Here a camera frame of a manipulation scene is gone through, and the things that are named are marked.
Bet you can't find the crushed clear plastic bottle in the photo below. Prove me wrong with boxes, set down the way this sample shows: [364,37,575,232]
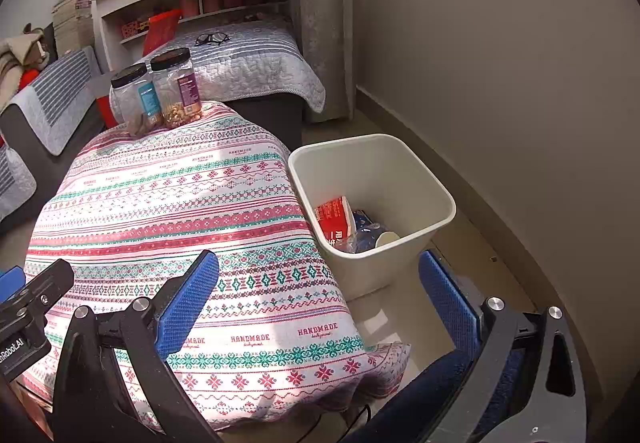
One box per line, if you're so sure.
[332,233,374,255]

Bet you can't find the red patterned box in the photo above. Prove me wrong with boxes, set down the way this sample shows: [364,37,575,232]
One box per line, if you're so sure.
[121,21,152,42]

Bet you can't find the red cloth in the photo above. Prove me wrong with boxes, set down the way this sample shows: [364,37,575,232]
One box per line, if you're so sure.
[95,93,119,130]

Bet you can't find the stack of cardboard boxes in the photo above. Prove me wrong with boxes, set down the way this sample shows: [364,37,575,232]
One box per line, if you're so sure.
[51,0,96,56]

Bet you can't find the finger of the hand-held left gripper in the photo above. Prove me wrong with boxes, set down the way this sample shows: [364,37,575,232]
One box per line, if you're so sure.
[0,268,27,305]
[7,259,76,324]

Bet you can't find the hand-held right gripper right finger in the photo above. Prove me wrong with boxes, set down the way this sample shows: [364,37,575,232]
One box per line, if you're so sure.
[419,249,588,443]

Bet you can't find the grey curtain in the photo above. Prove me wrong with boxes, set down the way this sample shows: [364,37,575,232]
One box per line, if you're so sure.
[285,0,362,124]

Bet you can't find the white plastic bin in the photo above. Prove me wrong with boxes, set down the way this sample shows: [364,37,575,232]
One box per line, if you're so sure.
[287,134,457,302]

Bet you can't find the red paper noodle cup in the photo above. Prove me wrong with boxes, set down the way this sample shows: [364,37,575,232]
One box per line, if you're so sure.
[314,195,357,249]

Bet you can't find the dark sofa base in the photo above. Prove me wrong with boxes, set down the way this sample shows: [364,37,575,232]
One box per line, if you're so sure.
[220,92,306,160]

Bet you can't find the clear jar with blue label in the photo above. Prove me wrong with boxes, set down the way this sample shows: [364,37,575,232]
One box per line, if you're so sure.
[110,63,164,136]

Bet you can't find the beige blanket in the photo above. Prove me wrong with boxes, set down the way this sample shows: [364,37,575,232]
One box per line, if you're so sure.
[0,25,51,96]

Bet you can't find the small grey quilted cover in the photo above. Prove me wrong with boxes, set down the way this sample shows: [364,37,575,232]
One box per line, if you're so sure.
[0,145,39,224]

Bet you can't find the patterned red green tablecloth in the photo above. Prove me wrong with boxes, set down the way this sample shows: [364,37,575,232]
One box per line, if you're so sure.
[22,100,414,431]

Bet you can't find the clear jar with purple label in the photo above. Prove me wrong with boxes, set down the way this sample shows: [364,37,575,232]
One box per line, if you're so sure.
[150,49,205,128]

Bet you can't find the grey quilted sofa cover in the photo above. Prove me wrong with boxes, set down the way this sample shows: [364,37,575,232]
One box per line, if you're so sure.
[110,18,327,124]

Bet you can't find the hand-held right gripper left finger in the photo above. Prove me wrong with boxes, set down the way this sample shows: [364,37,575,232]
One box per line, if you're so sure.
[52,249,221,443]

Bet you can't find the black eyeglasses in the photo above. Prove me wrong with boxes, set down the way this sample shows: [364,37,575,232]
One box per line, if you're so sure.
[194,32,232,47]

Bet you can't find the grey striped sofa cover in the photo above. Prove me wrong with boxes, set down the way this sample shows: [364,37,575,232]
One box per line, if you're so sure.
[9,45,103,158]

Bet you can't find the blue biscuit box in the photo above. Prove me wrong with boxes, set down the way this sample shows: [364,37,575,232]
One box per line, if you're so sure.
[350,209,386,251]

